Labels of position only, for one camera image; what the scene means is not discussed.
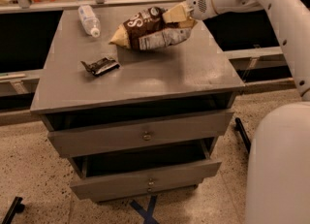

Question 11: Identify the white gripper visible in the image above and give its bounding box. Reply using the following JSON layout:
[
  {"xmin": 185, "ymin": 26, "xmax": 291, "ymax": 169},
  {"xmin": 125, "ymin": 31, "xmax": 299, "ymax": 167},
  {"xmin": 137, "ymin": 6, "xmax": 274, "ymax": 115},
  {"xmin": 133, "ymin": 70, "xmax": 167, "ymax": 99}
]
[{"xmin": 163, "ymin": 0, "xmax": 214, "ymax": 28}]

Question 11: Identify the brown chip bag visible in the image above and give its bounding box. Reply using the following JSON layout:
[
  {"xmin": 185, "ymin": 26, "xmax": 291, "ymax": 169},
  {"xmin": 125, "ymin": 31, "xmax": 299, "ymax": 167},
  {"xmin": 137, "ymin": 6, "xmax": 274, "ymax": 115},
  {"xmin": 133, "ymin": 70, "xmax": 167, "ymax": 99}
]
[{"xmin": 109, "ymin": 7, "xmax": 194, "ymax": 50}]

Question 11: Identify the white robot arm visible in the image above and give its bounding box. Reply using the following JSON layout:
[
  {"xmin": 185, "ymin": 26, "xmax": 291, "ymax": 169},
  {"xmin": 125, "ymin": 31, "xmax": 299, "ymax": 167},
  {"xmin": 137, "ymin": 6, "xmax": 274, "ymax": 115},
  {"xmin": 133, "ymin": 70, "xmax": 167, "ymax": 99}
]
[{"xmin": 164, "ymin": 0, "xmax": 310, "ymax": 224}]

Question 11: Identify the black rxbar chocolate wrapper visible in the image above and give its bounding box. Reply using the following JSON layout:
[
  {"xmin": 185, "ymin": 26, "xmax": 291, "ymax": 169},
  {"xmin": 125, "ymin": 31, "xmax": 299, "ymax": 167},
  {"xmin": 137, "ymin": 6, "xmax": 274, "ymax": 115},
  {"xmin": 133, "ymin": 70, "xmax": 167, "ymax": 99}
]
[{"xmin": 81, "ymin": 57, "xmax": 120, "ymax": 77}]

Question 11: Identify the clear plastic water bottle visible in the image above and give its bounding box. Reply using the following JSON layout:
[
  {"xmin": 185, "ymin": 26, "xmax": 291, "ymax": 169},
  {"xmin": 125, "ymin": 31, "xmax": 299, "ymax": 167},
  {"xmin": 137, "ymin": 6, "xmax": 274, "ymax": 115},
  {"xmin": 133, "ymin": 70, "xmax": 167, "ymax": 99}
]
[{"xmin": 77, "ymin": 5, "xmax": 101, "ymax": 38}]

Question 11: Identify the grey drawer cabinet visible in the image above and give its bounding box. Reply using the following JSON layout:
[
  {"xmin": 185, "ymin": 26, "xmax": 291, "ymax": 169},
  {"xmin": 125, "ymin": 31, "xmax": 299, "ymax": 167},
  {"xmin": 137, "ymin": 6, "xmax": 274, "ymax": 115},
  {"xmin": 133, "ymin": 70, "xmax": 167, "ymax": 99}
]
[{"xmin": 30, "ymin": 4, "xmax": 245, "ymax": 203}]

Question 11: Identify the black table leg base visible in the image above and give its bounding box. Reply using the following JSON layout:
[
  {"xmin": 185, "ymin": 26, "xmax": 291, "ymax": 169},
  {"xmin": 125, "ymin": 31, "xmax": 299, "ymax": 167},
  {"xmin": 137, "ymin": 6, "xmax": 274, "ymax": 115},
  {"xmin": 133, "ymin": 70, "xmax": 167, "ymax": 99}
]
[{"xmin": 235, "ymin": 117, "xmax": 251, "ymax": 152}]

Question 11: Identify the upper grey drawer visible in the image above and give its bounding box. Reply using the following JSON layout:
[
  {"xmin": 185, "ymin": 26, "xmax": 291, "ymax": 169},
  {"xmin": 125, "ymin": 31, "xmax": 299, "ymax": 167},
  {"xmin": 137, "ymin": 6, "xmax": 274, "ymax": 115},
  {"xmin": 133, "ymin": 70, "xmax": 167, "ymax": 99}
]
[{"xmin": 48, "ymin": 109, "xmax": 233, "ymax": 158}]

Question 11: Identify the grey drawer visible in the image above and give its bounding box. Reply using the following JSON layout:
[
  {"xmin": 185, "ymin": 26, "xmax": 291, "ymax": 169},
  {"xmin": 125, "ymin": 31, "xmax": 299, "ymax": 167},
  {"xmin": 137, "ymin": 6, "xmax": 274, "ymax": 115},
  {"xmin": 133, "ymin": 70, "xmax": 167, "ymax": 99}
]
[
  {"xmin": 48, "ymin": 109, "xmax": 233, "ymax": 158},
  {"xmin": 71, "ymin": 159, "xmax": 221, "ymax": 202}
]

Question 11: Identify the lower grey drawer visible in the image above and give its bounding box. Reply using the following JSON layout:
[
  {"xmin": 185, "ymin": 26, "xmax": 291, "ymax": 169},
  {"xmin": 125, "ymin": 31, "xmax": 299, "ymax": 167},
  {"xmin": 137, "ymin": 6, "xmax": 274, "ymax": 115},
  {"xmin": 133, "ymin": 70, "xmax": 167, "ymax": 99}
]
[{"xmin": 71, "ymin": 159, "xmax": 221, "ymax": 202}]

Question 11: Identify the blue tape cross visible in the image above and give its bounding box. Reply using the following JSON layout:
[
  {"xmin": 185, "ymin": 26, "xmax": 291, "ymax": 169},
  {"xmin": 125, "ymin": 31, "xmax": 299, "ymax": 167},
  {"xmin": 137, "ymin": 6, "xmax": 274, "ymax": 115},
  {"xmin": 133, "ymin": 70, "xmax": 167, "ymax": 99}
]
[{"xmin": 130, "ymin": 195, "xmax": 159, "ymax": 224}]

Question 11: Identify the black leg bottom left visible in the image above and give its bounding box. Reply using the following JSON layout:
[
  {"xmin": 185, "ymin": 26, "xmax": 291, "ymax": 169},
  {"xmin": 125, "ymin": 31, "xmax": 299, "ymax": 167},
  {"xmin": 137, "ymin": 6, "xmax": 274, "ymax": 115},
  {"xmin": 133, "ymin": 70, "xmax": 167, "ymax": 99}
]
[{"xmin": 1, "ymin": 197, "xmax": 25, "ymax": 224}]

